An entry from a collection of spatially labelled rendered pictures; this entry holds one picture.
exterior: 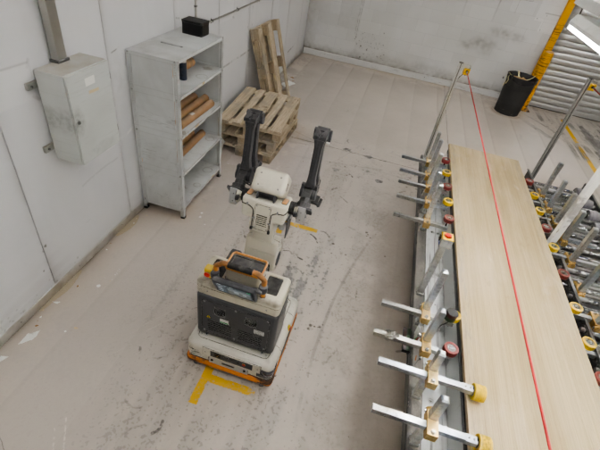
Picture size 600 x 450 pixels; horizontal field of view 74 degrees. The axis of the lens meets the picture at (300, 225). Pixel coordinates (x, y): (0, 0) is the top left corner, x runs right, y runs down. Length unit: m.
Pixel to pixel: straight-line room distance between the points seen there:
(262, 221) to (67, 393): 1.68
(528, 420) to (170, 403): 2.07
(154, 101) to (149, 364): 2.07
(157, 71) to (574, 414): 3.47
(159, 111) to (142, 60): 0.41
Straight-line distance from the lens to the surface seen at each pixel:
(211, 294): 2.53
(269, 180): 2.38
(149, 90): 3.66
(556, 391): 2.58
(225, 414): 2.92
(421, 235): 3.38
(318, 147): 2.39
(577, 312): 3.12
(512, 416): 2.34
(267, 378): 2.88
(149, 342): 3.24
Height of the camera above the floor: 2.65
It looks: 39 degrees down
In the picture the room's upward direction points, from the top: 11 degrees clockwise
